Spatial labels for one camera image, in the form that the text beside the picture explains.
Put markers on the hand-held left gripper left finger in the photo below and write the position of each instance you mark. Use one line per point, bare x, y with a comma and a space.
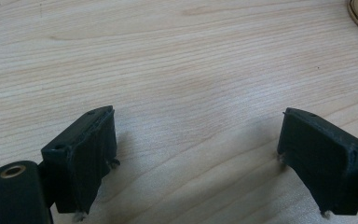
80, 158

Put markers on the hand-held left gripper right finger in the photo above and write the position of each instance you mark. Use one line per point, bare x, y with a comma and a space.
323, 155

